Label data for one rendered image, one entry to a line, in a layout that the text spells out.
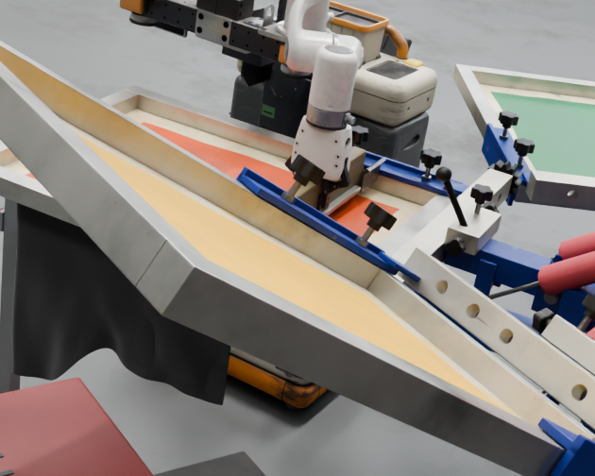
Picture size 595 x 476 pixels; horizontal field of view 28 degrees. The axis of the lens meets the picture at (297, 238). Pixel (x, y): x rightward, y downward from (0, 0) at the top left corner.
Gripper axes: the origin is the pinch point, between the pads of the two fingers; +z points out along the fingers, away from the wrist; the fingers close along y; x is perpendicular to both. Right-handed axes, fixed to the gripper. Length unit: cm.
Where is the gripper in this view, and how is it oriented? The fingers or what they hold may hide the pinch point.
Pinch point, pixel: (314, 198)
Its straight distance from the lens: 217.7
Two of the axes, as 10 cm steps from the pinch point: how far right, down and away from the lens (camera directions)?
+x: -4.5, 3.3, -8.3
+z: -1.5, 8.9, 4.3
